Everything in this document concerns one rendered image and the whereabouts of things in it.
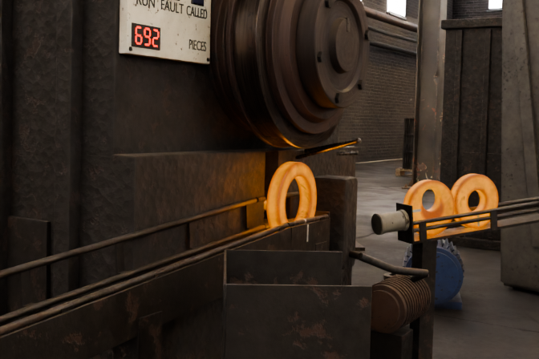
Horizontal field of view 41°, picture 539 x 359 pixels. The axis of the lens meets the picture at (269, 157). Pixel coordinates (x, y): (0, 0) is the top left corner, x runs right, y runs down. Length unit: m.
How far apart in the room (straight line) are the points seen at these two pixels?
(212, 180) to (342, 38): 0.42
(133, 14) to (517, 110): 3.21
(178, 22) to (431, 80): 9.18
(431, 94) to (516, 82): 6.25
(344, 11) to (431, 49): 8.95
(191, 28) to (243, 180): 0.36
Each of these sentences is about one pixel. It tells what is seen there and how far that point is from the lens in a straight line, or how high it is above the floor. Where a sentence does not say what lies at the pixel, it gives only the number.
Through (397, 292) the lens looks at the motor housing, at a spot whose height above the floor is 0.52.
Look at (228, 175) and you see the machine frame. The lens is 1.59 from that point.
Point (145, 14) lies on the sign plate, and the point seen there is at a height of 1.14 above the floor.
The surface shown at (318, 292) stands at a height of 0.71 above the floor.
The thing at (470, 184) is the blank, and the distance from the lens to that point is 2.18.
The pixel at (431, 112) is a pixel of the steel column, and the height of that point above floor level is 1.10.
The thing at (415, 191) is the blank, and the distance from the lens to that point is 2.07.
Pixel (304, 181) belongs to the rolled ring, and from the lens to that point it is 1.74.
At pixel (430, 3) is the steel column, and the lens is 10.72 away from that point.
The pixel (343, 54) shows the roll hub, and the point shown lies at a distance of 1.64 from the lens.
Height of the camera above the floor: 0.95
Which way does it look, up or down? 3 degrees down
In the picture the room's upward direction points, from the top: 2 degrees clockwise
